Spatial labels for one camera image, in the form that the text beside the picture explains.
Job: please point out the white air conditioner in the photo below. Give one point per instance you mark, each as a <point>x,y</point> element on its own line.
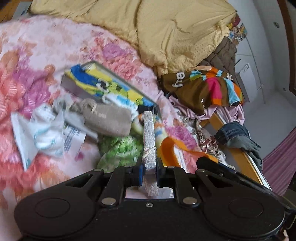
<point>247,82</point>

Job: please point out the white plastic bag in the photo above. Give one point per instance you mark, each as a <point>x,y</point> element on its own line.
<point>53,130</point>

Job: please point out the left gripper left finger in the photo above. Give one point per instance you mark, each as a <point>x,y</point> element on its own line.
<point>138,172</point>

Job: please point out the green white patterned cloth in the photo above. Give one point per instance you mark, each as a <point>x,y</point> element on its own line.
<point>118,151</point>

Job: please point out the beige drawstring pouch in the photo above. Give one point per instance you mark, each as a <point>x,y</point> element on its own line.
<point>105,119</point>

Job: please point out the colourful patterned pillow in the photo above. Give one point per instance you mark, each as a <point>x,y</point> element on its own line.
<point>237,30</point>

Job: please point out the wooden bed frame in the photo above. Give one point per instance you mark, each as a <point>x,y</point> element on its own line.
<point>236,157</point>

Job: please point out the blue denim jeans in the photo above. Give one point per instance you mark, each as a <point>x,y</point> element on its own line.
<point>236,136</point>

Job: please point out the brown quilted jacket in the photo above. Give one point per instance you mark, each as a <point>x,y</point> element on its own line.
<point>222,58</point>

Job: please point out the beige yellow quilt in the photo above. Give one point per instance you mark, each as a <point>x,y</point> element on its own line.
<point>169,35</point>

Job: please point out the brown multicolour printed shirt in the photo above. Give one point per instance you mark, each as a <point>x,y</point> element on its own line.
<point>201,88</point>

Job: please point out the grey shallow storage box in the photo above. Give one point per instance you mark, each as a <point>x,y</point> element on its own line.
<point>117,100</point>

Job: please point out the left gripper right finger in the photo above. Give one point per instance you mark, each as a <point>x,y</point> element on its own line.
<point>162,175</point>

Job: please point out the white terry sock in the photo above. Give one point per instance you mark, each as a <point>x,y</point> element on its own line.
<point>149,161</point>

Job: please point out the orange cloth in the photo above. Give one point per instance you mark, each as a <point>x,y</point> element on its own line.
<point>166,152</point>

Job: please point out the pink floral bedspread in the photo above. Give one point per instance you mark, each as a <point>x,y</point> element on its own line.
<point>35,53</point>

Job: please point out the blue yellow cartoon towel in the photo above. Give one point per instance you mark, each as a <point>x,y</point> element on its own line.
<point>97,81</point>

